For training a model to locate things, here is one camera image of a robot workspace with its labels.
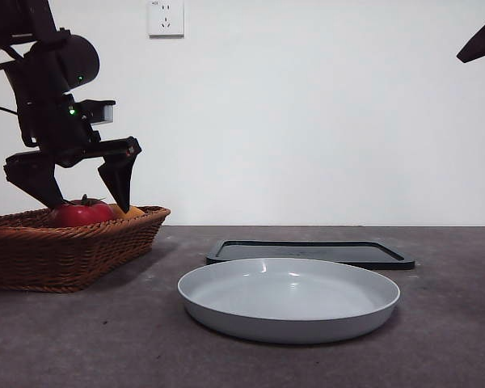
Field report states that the red tomato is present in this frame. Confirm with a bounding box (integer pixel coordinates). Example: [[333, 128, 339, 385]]
[[49, 194, 116, 228]]

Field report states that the orange fruit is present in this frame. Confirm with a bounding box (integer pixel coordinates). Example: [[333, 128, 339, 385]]
[[108, 204, 146, 221]]

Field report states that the brown wicker basket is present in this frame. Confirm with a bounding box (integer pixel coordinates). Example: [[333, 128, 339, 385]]
[[0, 205, 171, 293]]

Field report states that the black rectangular tray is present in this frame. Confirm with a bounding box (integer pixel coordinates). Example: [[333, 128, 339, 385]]
[[205, 239, 415, 271]]

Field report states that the grey round plate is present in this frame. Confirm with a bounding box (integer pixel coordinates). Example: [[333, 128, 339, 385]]
[[177, 257, 401, 345]]

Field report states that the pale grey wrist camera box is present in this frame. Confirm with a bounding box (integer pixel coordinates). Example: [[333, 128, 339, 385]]
[[78, 99, 116, 124]]

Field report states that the white wall socket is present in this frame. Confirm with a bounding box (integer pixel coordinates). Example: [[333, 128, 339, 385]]
[[148, 0, 185, 40]]

